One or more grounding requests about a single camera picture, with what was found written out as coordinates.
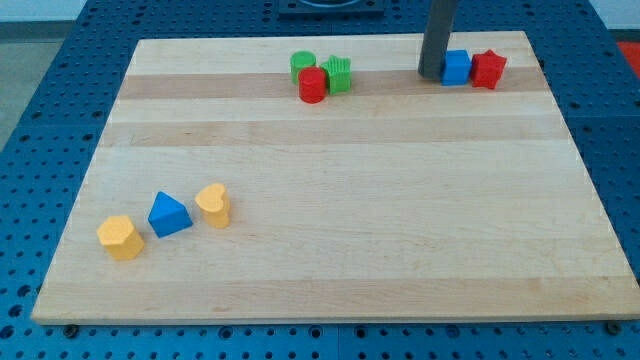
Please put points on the yellow heart block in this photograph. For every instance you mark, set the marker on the yellow heart block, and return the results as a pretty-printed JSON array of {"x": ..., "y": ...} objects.
[{"x": 214, "y": 205}]

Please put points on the blue triangle block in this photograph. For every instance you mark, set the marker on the blue triangle block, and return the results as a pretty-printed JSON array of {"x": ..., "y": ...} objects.
[{"x": 168, "y": 215}]

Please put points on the blue cube block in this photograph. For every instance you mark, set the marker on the blue cube block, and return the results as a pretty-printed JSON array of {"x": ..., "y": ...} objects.
[{"x": 456, "y": 69}]

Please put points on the wooden board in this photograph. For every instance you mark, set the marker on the wooden board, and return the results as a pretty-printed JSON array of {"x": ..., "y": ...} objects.
[{"x": 399, "y": 201}]

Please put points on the red cylinder block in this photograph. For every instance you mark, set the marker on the red cylinder block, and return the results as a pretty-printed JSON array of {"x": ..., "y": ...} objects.
[{"x": 312, "y": 85}]

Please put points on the green star block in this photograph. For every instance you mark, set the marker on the green star block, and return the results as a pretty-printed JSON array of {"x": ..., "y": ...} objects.
[{"x": 338, "y": 73}]

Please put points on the green cylinder block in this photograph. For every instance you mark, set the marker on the green cylinder block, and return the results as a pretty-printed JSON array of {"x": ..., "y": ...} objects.
[{"x": 300, "y": 60}]

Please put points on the red star block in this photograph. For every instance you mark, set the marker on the red star block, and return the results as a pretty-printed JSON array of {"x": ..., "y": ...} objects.
[{"x": 487, "y": 69}]

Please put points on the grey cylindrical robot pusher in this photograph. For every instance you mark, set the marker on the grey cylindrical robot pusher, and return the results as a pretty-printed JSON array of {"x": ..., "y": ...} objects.
[{"x": 439, "y": 25}]

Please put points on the yellow hexagon block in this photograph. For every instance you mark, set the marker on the yellow hexagon block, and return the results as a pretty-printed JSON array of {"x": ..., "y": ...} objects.
[{"x": 120, "y": 238}]

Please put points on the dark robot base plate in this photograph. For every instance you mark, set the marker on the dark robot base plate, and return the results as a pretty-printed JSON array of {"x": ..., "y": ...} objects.
[{"x": 298, "y": 8}]

